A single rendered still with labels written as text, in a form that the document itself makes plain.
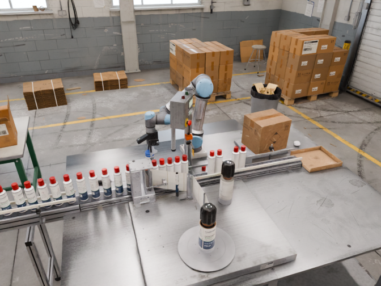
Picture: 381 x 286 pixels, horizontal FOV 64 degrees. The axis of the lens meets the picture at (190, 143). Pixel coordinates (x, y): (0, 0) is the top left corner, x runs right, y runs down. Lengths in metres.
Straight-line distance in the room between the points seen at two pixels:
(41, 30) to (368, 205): 6.39
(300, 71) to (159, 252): 4.47
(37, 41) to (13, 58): 0.57
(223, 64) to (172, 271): 4.39
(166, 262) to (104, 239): 0.42
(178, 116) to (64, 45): 5.47
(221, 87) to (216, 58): 0.56
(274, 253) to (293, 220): 0.36
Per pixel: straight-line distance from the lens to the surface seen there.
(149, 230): 1.82
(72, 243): 1.93
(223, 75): 5.61
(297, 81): 5.67
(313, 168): 2.51
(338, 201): 2.31
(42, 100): 5.81
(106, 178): 1.99
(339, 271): 2.72
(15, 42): 7.22
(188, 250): 1.70
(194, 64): 5.31
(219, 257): 1.68
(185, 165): 2.06
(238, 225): 1.87
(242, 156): 2.21
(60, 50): 7.19
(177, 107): 1.87
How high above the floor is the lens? 2.20
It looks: 31 degrees down
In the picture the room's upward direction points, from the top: 1 degrees clockwise
